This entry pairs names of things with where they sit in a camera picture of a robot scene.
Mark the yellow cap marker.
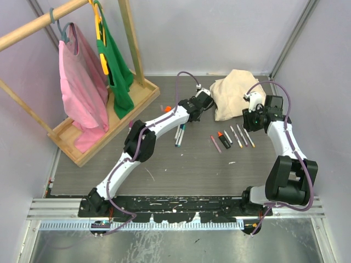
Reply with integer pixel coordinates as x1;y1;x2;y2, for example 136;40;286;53
242;125;256;148

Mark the purple cap marker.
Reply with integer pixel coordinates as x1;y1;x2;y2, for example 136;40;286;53
236;124;248;147

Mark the orange cap marker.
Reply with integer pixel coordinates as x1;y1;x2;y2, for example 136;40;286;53
230;125;243;148

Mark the blue cap white marker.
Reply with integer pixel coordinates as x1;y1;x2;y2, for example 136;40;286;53
223;130;233;145

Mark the orange black highlighter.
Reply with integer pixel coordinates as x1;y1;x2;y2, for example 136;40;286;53
218;132;231;149

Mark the pink pen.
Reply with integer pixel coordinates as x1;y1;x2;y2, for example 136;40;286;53
210;135;222;153

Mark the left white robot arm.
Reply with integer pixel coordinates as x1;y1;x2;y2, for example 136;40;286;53
87;89;213;217

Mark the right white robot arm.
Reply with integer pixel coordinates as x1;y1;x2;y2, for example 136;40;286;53
240;92;318;216

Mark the teal cap marker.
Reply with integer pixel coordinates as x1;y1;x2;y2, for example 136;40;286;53
176;124;186;147

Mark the beige cloth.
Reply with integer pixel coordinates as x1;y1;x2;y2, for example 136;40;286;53
210;70;258;122

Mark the wooden clothes rack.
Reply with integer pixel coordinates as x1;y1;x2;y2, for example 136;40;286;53
1;1;160;167

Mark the green shirt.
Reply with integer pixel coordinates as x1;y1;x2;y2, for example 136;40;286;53
94;1;134;119

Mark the yellow clothes hanger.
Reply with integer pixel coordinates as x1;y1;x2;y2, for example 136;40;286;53
88;0;109;75

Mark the pink shirt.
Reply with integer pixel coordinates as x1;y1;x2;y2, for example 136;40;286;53
59;22;109;153

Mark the grey clothes hanger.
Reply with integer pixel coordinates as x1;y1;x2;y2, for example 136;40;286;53
49;7;76;44

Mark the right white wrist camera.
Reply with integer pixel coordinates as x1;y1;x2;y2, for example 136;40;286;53
244;92;263;113

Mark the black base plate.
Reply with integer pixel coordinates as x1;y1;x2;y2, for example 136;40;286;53
78;196;267;224

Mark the slotted cable duct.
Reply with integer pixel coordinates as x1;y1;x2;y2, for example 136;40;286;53
38;219;244;231

